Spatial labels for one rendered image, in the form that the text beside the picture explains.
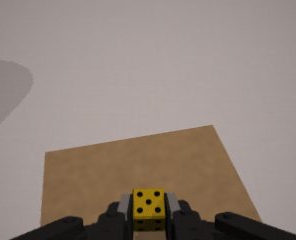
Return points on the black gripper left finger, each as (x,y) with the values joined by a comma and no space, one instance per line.
(115,224)

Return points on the yellow die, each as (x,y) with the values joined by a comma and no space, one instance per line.
(148,209)

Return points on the tan square mat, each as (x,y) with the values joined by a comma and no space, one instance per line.
(192,163)

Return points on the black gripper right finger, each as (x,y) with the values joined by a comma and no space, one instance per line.
(186,224)

